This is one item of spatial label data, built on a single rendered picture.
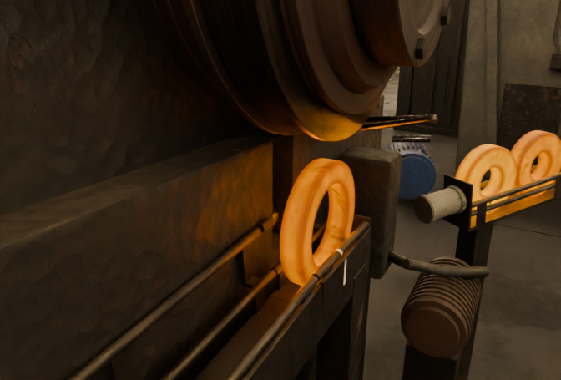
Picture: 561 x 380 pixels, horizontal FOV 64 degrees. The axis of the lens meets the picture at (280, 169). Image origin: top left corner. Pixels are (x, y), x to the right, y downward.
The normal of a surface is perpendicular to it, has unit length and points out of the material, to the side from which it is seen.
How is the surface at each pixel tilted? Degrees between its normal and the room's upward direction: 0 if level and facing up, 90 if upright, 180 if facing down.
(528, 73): 90
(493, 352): 0
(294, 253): 94
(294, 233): 77
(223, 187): 90
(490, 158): 90
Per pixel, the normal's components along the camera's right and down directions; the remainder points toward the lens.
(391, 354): 0.00, -0.95
